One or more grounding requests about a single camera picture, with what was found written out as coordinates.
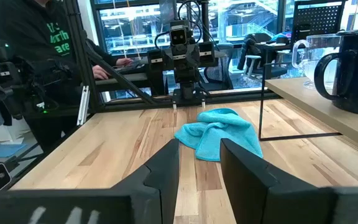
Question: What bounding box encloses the silver aluminium bracket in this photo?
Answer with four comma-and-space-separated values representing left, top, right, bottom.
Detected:
76, 86, 90, 126

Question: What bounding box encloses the mesh office chair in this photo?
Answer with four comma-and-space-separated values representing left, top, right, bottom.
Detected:
203, 42, 234, 91

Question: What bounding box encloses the wooden shelf black frame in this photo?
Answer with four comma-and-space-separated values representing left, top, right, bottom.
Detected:
258, 60, 358, 158

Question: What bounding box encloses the teal microfibre cloth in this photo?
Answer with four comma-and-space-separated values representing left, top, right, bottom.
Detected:
174, 108, 264, 162

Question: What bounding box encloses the clear glass mug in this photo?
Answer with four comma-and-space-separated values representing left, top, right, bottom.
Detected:
291, 33, 343, 90

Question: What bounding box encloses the black perforated panel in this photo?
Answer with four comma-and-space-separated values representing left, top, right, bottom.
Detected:
290, 0, 346, 44

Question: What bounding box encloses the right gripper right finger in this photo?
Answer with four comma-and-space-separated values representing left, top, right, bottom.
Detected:
219, 138, 335, 224

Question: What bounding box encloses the person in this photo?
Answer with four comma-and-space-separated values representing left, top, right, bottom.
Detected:
0, 0, 133, 152

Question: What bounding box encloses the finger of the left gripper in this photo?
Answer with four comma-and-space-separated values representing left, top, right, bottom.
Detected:
147, 49, 166, 72
199, 42, 216, 67

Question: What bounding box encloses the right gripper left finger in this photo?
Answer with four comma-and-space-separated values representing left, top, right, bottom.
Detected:
113, 139, 180, 224

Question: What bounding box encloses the office chair with jacket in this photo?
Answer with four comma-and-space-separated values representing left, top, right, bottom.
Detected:
237, 33, 288, 78

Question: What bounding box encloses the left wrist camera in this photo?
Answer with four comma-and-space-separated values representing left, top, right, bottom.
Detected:
169, 20, 189, 47

